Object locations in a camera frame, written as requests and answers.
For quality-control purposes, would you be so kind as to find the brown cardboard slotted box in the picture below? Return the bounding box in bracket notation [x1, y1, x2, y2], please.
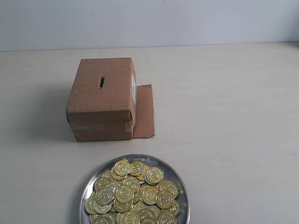
[66, 58, 155, 142]

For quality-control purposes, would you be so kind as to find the gold coin top middle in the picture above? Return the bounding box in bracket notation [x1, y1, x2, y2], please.
[130, 161, 145, 176]

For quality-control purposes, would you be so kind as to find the gold coin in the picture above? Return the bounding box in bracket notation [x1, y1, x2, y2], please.
[130, 161, 145, 176]
[156, 190, 174, 209]
[116, 185, 134, 203]
[114, 160, 131, 176]
[95, 187, 114, 206]
[141, 185, 157, 205]
[145, 167, 164, 184]

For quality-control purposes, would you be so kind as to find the gold coin top left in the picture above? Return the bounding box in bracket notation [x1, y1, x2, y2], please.
[114, 160, 131, 176]

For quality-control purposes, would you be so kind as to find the gold coin top right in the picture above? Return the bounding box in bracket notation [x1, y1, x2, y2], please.
[145, 167, 164, 184]

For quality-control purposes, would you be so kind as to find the round steel plate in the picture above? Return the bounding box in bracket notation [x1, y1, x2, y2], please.
[78, 154, 190, 224]

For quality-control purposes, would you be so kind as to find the gold coin right centre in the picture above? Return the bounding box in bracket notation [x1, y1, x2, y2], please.
[141, 185, 157, 205]

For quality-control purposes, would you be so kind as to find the gold coin left centre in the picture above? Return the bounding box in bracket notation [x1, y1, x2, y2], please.
[95, 187, 114, 206]

